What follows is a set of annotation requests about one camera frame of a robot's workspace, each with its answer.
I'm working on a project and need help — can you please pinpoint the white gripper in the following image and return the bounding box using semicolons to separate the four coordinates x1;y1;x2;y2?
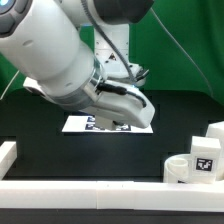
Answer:
82;81;155;129

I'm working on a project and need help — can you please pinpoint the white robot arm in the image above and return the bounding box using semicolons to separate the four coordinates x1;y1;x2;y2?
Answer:
0;0;155;128

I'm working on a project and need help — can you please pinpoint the white marker sheet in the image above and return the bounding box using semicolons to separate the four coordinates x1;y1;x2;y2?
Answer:
62;115;153;134

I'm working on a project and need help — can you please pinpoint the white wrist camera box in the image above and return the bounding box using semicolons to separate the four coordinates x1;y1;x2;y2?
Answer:
23;78;47;98

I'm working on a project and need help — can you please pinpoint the white cable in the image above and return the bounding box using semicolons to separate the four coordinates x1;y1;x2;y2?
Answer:
0;69;21;101

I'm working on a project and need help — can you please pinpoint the white left fence rail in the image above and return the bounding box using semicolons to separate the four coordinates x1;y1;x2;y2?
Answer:
0;141;17;181

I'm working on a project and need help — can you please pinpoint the white fence rail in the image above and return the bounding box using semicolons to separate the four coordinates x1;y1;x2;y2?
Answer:
0;181;224;212
0;141;17;181

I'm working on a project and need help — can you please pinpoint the white front fence rail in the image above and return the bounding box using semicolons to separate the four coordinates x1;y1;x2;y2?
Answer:
0;181;224;212

